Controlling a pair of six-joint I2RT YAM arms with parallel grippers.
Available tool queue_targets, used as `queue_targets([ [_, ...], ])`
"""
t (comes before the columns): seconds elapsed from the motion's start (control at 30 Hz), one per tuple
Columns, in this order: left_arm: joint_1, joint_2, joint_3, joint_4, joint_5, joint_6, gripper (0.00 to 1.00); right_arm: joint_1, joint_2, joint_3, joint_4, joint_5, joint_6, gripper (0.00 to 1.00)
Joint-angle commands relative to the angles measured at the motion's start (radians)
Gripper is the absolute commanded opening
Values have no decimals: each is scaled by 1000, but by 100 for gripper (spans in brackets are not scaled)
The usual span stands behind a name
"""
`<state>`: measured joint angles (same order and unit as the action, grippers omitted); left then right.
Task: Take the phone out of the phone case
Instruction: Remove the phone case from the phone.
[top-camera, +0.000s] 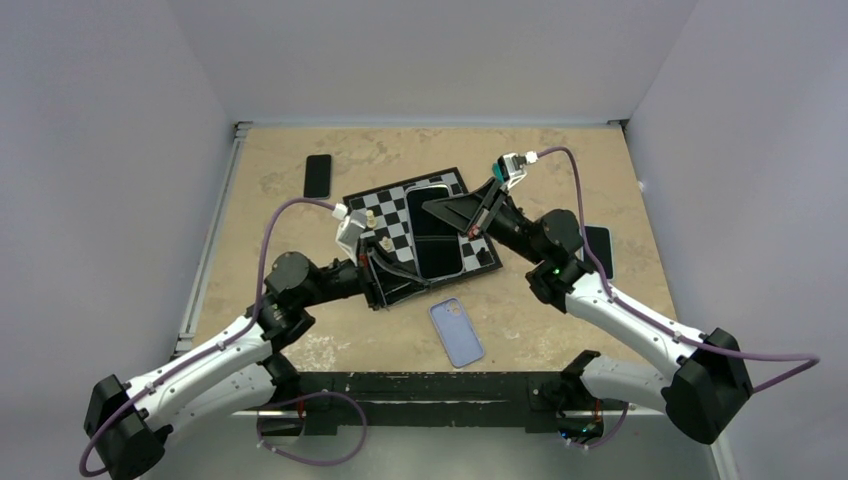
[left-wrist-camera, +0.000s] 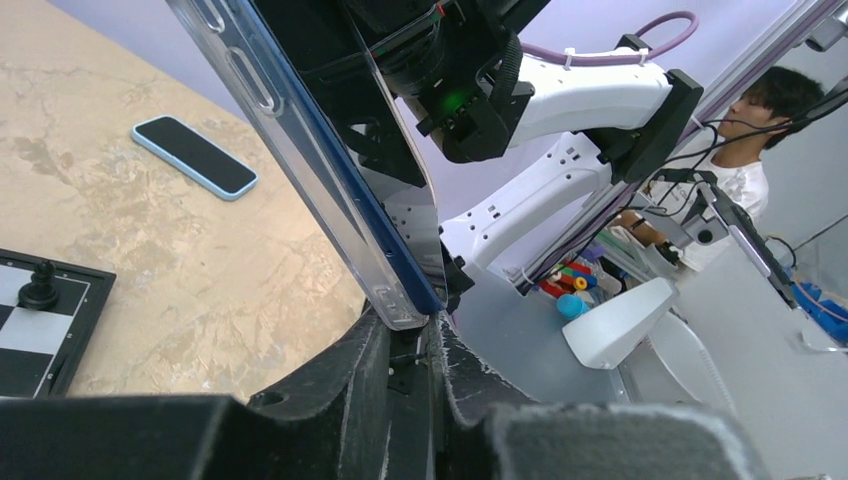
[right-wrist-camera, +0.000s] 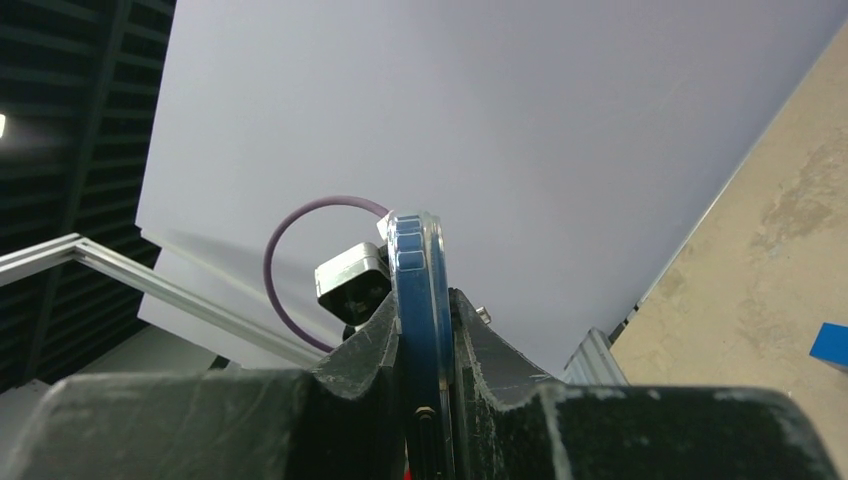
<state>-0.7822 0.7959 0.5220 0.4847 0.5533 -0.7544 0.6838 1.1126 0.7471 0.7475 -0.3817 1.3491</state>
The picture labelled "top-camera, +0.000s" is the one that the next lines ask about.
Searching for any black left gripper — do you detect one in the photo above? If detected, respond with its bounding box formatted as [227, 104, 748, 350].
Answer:
[297, 234, 430, 309]

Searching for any cream chess pawn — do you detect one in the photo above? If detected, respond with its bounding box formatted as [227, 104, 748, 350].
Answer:
[365, 209, 377, 230]
[379, 237, 394, 252]

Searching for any teal curved block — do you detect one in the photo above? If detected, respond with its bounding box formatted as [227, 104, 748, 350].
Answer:
[492, 163, 503, 182]

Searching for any cream chess pawn middle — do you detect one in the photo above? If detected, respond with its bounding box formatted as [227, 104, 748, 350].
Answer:
[379, 237, 394, 252]

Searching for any black metal base frame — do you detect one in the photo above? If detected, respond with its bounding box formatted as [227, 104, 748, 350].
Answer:
[231, 370, 664, 439]

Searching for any phone in light blue case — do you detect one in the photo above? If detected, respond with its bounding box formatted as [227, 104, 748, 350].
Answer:
[585, 225, 616, 281]

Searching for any cream chess pawn left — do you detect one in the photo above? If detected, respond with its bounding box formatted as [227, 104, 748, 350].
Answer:
[365, 209, 377, 230]

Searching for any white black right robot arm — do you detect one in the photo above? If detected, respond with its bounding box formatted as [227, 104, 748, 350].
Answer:
[422, 179, 754, 444]

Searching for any lilac phone case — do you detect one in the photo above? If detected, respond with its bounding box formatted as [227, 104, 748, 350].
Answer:
[428, 297, 485, 368]

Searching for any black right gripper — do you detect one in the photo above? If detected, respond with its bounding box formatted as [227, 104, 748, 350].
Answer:
[421, 178, 547, 266]

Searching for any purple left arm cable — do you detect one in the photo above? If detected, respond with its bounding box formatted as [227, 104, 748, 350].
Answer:
[78, 198, 340, 479]

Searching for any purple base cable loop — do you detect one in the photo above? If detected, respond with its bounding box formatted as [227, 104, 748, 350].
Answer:
[256, 389, 370, 467]

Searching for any black white chessboard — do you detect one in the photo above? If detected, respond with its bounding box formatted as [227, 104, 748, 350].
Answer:
[343, 167, 503, 291]

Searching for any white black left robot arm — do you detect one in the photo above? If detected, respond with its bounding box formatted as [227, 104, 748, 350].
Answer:
[79, 242, 431, 479]

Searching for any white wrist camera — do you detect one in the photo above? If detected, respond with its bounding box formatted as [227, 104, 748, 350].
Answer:
[332, 203, 367, 261]
[495, 151, 539, 192]

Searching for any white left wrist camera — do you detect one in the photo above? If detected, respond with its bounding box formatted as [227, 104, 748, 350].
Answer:
[332, 203, 367, 261]

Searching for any black chess pawn right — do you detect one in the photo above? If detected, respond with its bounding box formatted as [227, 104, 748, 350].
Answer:
[475, 248, 492, 265]

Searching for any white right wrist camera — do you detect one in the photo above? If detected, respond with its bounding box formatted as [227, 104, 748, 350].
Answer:
[495, 151, 539, 192]

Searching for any black phone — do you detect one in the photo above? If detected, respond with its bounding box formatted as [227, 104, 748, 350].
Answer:
[405, 184, 464, 281]

